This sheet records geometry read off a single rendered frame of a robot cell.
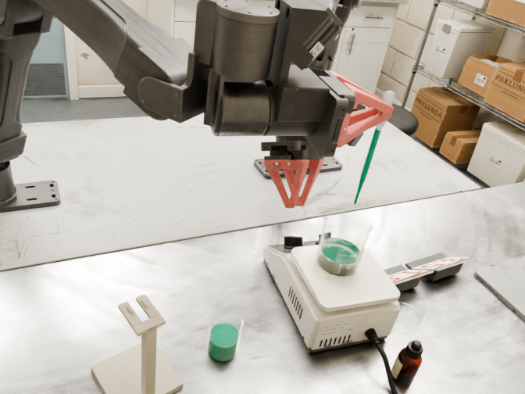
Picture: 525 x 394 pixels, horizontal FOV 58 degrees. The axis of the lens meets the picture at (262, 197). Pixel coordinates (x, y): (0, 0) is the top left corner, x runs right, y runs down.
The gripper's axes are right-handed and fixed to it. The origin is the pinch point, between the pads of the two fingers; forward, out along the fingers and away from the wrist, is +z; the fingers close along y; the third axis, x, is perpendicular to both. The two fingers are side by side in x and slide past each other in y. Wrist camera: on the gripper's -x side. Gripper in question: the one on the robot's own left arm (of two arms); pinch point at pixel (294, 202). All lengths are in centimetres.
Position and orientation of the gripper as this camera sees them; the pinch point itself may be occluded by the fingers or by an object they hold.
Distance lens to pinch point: 73.5
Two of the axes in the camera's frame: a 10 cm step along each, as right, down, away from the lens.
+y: 5.0, -0.7, 8.6
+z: 0.1, 10.0, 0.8
